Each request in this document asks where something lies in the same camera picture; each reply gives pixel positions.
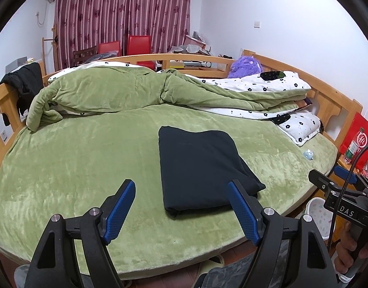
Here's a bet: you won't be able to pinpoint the white plastic stool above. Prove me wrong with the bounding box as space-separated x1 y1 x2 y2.
300 197 338 241

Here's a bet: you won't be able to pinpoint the beige slipper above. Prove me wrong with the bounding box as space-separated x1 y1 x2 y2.
201 253 225 269

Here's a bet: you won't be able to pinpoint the green label plastic bottle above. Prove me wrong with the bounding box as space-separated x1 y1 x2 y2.
343 127 366 165

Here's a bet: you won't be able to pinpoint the green and white floral quilt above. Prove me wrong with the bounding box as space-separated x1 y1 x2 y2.
26 60 313 132

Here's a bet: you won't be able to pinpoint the grey box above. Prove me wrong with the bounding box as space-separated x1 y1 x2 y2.
5 56 35 74

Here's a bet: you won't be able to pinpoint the green plush bed sheet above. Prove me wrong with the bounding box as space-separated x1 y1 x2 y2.
0 103 339 275

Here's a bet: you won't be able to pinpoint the grey camouflage trousers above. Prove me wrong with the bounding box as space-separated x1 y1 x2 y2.
195 239 292 288

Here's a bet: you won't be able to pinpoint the maroon striped curtain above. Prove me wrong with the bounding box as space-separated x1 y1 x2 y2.
53 0 193 70

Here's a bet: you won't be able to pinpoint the red chair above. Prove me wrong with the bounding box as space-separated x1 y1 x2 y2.
97 41 122 59
127 35 157 70

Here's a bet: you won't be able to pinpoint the person's right hand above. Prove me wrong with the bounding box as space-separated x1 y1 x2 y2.
334 221 368 273

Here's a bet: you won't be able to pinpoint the wooden coat rack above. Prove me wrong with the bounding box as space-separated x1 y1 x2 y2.
41 25 60 76

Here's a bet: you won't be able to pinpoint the dark wooden chair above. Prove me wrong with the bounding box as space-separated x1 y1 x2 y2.
72 47 98 67

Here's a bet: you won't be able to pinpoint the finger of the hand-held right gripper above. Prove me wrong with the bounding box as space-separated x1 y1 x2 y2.
334 165 368 188
309 169 335 192

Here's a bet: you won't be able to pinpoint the white floral pillow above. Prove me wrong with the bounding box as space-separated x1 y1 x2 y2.
276 110 323 147

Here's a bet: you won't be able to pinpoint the wooden bed frame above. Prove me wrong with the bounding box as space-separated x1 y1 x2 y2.
0 49 364 180

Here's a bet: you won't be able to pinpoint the black cable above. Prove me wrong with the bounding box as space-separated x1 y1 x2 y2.
327 142 368 248

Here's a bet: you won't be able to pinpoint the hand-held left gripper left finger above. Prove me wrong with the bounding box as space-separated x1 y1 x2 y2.
23 179 136 288

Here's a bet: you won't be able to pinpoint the dark navy sweatshirt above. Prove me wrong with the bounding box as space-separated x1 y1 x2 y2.
158 125 266 219

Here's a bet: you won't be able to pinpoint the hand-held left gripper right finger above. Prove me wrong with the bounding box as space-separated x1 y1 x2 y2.
228 180 339 288

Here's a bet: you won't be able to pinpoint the purple plush toy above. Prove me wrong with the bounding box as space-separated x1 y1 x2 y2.
227 55 264 79

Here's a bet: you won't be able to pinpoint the black jacket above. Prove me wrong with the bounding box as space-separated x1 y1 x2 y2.
0 62 44 127

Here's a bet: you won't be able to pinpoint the pile of clutter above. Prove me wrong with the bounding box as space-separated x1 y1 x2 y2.
168 31 212 57

